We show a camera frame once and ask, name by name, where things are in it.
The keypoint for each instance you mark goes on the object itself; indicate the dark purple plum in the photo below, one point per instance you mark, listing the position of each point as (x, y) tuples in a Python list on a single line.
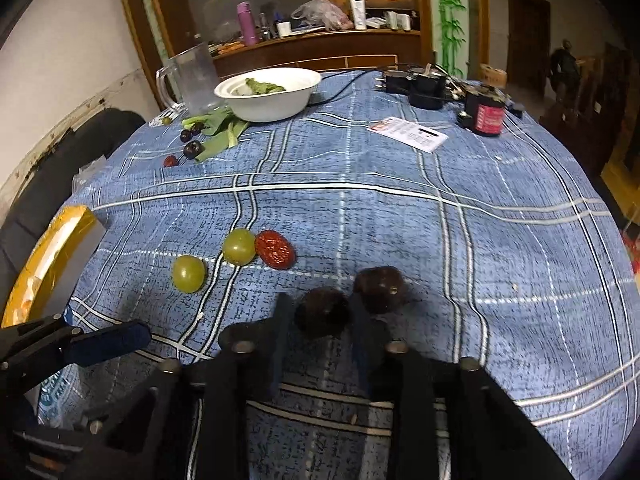
[(322, 312), (378, 290)]

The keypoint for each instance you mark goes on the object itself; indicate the white boxes on cabinet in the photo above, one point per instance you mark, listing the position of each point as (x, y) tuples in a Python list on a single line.
[(397, 20)]

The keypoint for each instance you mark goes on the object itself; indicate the dark plum near leaves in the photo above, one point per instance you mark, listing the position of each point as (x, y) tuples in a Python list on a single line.
[(192, 149)]

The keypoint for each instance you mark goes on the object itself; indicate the black power adapter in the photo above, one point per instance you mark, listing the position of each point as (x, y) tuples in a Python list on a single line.
[(420, 87)]

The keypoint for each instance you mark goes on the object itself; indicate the white and red leaflet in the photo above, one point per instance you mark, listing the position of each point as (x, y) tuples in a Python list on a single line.
[(407, 132)]

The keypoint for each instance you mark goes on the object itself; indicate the clear plastic bag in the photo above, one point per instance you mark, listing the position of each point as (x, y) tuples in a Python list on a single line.
[(322, 14)]

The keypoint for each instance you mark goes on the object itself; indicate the green leaves in bowl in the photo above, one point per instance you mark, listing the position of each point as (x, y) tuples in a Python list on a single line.
[(262, 86)]

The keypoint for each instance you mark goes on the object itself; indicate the white bowl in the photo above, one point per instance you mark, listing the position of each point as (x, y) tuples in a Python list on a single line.
[(280, 102)]

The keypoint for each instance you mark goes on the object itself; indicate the wooden door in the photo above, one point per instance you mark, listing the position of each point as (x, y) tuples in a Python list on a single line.
[(527, 35)]

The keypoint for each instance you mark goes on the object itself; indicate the white cup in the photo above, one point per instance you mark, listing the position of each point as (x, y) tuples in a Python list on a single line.
[(283, 28)]

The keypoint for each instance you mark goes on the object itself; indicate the wooden cabinet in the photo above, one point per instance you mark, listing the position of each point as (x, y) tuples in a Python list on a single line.
[(310, 52)]

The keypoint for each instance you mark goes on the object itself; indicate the black and red battery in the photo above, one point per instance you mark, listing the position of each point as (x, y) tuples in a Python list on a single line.
[(484, 112)]

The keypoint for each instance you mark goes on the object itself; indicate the clear plastic mug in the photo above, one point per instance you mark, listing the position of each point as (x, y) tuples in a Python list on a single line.
[(197, 77)]

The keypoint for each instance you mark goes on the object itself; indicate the small dark cherry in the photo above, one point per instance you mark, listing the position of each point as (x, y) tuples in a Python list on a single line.
[(197, 127), (185, 135)]

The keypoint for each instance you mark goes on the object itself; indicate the bamboo wall painting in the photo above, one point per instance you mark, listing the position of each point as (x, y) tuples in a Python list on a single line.
[(450, 15)]

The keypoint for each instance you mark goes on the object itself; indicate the red jujube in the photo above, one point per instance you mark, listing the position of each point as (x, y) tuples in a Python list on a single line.
[(274, 250)]

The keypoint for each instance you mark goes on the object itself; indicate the cardboard box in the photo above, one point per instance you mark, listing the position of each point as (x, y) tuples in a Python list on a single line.
[(492, 76)]

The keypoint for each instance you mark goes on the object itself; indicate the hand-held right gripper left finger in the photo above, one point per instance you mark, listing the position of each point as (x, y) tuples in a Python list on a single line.
[(279, 340)]

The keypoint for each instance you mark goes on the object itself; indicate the dark figurine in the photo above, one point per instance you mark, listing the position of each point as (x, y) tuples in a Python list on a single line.
[(565, 67)]

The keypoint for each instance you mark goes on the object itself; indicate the pink bottle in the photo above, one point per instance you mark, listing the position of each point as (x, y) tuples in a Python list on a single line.
[(246, 22)]

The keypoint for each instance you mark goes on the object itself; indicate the blue plaid tablecloth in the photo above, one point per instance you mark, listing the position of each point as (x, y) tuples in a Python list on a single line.
[(400, 200)]

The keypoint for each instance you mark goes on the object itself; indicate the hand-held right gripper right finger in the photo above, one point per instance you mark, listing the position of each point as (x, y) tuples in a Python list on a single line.
[(362, 345)]

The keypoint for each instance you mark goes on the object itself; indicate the small red grape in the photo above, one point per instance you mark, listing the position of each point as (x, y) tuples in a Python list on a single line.
[(171, 161)]

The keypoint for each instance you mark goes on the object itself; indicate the black chair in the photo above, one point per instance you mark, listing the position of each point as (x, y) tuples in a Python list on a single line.
[(75, 160)]

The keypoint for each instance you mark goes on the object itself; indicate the green leaf vegetable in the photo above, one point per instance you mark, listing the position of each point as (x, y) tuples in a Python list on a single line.
[(220, 135)]

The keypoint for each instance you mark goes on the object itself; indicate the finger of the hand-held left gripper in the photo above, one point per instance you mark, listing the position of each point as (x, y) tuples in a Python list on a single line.
[(112, 339)]

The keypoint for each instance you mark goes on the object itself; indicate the white tube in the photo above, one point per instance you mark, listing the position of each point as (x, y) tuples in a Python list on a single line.
[(358, 11)]

